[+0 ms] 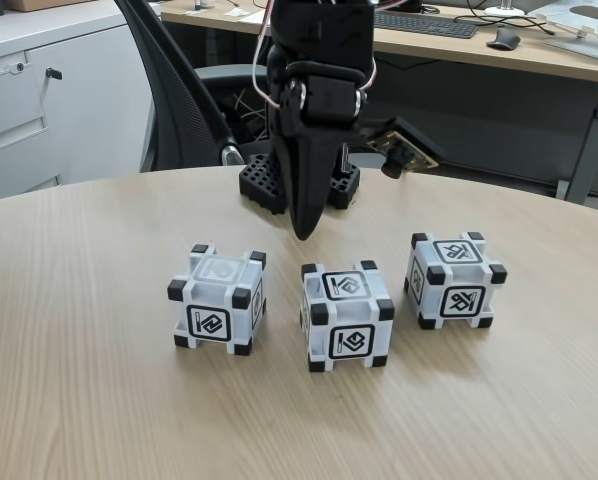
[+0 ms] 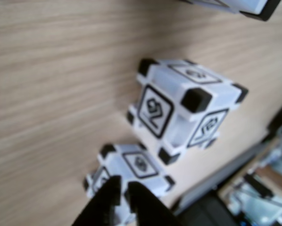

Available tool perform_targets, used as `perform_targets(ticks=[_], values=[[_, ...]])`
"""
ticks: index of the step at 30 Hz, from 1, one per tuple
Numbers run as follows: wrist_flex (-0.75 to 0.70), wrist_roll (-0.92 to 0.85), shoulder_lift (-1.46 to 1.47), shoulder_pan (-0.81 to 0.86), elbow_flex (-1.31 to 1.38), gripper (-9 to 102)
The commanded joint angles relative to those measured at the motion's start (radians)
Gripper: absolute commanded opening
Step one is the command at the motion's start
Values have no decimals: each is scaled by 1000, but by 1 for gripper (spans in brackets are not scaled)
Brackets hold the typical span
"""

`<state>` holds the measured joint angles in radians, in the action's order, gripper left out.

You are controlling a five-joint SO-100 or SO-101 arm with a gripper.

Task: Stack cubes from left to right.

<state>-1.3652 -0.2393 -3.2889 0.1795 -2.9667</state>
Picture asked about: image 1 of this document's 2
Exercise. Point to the white paper sheets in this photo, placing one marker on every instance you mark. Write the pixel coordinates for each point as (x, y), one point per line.
(259, 17)

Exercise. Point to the white round stand base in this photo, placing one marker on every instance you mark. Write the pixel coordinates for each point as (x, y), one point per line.
(504, 10)

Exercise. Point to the white cube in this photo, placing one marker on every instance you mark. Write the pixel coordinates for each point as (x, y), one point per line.
(351, 342)
(209, 320)
(459, 302)

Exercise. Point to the black computer keyboard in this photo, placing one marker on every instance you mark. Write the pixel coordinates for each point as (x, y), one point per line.
(429, 25)

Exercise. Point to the brown cardboard box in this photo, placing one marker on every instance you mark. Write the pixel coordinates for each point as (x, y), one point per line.
(54, 5)

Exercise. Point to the white cube, zigzag symbol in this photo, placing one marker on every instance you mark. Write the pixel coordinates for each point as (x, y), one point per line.
(209, 320)

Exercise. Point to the small white bottle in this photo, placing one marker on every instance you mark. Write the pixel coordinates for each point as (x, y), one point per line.
(202, 4)

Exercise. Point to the black gripper-mounted camera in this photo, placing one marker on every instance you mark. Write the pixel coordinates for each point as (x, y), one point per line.
(399, 150)

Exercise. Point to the wooden office desk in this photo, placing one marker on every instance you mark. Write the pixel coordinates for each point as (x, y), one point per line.
(179, 17)

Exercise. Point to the silver round cabinet lock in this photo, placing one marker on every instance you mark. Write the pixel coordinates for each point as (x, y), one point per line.
(20, 67)

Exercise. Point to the grey laptop stand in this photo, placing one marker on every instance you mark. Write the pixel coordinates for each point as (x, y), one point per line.
(594, 15)

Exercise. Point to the black mesh office chair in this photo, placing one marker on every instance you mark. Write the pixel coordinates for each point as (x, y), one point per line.
(179, 100)

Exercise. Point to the black cabinet key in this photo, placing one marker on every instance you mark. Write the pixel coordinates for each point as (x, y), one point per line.
(54, 73)

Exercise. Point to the black computer mouse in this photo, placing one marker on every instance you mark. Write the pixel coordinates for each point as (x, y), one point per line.
(504, 40)

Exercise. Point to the white drawer cabinet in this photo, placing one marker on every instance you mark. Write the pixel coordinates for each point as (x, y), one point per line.
(79, 125)

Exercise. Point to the grey round pedestal base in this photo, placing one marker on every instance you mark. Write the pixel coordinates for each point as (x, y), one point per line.
(369, 161)

